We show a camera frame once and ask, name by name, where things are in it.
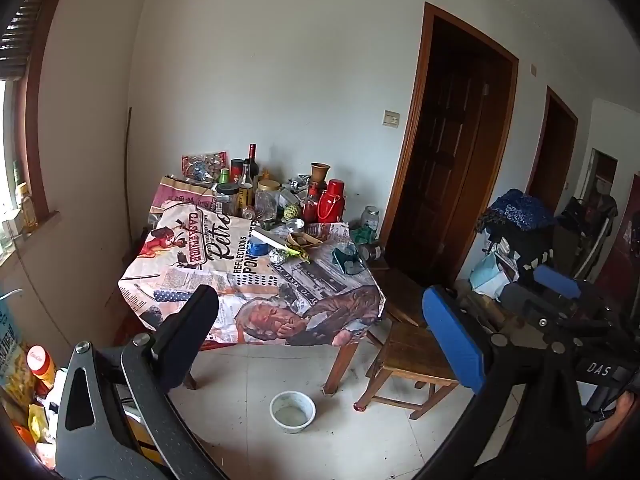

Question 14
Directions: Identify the white long box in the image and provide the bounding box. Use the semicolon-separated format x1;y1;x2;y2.
250;227;288;251

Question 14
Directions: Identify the brown clay vase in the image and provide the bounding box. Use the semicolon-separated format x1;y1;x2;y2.
310;162;329;196

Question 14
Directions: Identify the clear red snack bag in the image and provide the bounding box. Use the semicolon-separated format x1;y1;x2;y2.
181;149;230;183

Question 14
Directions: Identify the yellow snack packet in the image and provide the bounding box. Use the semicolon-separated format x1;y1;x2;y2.
27;405;51;441

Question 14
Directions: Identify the red sauce bottle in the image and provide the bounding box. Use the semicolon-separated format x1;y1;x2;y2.
301;182;321;223

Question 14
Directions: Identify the yellow blue snack bag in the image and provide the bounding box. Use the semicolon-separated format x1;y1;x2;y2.
0;290;31;401

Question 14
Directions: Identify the wooden table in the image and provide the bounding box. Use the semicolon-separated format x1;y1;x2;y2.
182;327;368;396

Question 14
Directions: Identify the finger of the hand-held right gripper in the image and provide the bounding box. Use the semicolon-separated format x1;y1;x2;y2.
501;282;566;332
532;264;601;306

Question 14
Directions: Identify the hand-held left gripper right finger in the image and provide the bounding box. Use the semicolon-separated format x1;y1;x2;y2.
420;284;592;480

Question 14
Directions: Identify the yellow green wrapper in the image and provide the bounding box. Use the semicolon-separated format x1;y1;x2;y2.
282;245;313;265

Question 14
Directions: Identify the wooden stool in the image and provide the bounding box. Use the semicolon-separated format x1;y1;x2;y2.
356;317;461;421
367;266;431;328

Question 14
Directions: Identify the orange bottle white cap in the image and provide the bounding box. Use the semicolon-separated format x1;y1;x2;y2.
26;345;57;391

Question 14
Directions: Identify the yellow labelled liquor bottle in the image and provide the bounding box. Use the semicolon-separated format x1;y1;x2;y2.
238;164;255;211

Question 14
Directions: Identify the blue lace cloth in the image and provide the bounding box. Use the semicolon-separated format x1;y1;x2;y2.
475;189;558;233

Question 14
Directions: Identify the red thermos flask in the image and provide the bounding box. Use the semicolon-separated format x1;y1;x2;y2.
318;179;346;223

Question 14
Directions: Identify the dark wine bottle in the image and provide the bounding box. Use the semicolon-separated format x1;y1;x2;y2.
246;143;261;186

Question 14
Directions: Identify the brown window frame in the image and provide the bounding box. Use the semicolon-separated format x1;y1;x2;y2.
15;0;76;231

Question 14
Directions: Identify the black lid jar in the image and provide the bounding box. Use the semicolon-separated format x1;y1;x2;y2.
215;183;241;217

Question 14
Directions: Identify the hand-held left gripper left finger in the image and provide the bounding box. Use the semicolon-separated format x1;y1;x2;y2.
55;284;229;480

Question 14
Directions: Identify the printed tablecloth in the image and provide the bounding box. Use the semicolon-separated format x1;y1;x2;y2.
118;207;387;347

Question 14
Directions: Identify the dark red panel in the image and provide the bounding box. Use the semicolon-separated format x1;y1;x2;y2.
595;175;640;306

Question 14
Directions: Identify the person's right forearm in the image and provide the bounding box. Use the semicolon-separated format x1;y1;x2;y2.
587;391;640;461

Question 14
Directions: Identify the light blue bag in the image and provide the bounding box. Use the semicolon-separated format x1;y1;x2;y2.
470;252;521;296

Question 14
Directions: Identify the white bowl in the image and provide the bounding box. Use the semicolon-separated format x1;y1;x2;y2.
270;391;317;435

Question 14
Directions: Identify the black clothes pile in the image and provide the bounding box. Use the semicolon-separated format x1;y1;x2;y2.
482;225;556;271

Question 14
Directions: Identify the narrow brown wooden door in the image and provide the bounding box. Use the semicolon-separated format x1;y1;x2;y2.
525;86;579;213

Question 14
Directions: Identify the gold-lid clear plastic jar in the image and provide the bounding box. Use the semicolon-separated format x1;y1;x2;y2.
255;180;282;221

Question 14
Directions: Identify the metal frame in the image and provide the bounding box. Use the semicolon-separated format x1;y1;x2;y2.
570;200;617;281

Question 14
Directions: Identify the pink woven sack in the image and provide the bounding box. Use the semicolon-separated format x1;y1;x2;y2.
151;175;221;221

